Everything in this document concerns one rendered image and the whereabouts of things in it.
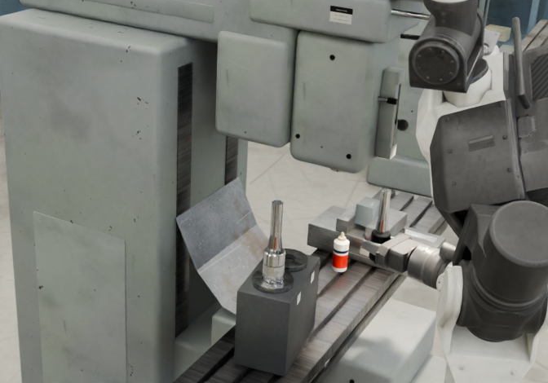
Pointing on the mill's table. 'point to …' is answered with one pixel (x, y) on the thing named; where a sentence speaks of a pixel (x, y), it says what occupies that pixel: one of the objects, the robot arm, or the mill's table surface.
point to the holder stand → (276, 314)
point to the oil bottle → (340, 253)
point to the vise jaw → (395, 222)
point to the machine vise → (355, 234)
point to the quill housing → (338, 99)
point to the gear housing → (329, 11)
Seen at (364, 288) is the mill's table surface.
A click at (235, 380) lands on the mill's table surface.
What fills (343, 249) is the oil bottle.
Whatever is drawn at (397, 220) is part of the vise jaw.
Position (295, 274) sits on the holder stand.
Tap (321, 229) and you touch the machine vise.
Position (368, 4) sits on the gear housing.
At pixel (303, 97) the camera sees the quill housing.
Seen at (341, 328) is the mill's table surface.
